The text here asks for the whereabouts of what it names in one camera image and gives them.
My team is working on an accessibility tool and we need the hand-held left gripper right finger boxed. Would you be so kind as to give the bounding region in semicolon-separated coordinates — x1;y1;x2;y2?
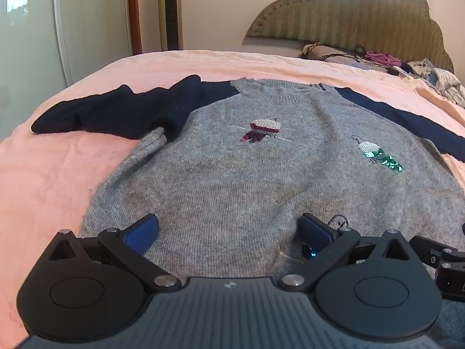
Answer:
278;213;418;293

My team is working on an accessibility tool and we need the grey sweater with navy sleeves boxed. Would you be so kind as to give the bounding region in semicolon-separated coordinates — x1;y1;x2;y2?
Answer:
31;75;465;284

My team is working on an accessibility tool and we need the black cord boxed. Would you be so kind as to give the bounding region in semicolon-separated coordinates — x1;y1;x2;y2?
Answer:
320;44;397;77

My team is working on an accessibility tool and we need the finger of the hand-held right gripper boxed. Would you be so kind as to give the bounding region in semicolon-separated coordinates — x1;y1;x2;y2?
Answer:
410;234;465;264

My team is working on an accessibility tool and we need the pink bed sheet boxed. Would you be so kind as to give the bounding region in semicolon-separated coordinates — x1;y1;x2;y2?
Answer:
0;49;465;335

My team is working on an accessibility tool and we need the brown wooden door frame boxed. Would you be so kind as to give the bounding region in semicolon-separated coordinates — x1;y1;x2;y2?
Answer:
127;0;143;55

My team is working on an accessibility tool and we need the frosted glass wardrobe door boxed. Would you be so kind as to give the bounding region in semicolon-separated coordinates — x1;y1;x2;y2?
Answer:
0;0;133;142

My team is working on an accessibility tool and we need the gold tower fan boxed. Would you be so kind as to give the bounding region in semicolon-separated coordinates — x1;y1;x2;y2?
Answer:
157;0;182;51

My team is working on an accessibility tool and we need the beige bag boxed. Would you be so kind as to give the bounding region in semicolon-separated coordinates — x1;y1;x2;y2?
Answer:
300;42;364;66

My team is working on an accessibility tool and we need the olive padded headboard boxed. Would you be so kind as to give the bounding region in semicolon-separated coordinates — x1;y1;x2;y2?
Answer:
245;0;455;73

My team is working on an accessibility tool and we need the magenta cloth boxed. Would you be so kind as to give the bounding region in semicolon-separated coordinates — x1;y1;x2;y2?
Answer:
365;50;400;65

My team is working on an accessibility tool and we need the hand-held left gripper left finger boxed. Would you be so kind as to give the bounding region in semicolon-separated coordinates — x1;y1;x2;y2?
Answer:
48;214;182;289

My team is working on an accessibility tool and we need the pile of pale clothes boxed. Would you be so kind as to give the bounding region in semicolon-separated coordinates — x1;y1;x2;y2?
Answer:
407;58;465;108

